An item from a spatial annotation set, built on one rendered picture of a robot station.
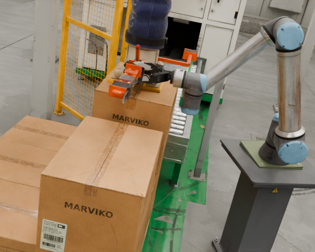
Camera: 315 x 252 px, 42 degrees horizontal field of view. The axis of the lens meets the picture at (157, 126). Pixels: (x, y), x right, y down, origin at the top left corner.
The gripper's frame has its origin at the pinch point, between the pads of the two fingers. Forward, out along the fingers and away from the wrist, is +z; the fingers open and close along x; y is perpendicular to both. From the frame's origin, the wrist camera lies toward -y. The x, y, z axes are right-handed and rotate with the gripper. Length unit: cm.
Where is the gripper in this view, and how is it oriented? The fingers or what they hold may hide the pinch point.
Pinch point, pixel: (134, 70)
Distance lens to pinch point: 207.1
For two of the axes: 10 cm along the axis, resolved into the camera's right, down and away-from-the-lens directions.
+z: -9.8, -2.1, 0.6
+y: 1.4, -3.8, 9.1
